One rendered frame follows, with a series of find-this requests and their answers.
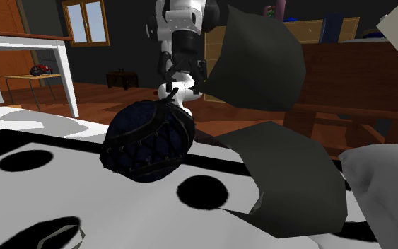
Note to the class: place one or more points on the small dark chest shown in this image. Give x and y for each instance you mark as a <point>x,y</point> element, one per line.
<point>122,80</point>

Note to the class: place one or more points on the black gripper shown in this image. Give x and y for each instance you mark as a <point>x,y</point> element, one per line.
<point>187,46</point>

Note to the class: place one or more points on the white table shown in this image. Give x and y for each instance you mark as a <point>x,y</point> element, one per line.
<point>29,43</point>

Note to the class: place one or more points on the orange wooden door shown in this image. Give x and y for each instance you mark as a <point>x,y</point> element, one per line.
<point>5,17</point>

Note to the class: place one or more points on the wooden framed window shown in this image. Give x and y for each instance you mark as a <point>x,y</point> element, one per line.
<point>85,22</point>

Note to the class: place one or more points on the dark brown wooden table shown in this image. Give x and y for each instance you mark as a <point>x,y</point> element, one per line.
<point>350,76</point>

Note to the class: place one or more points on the bed with white black cover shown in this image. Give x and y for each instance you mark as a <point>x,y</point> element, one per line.
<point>91,207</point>

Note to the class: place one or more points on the metal chair with red thing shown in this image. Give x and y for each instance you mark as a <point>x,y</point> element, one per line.
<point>33,76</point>

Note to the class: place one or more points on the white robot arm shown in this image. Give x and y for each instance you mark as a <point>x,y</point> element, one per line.
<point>185,15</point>

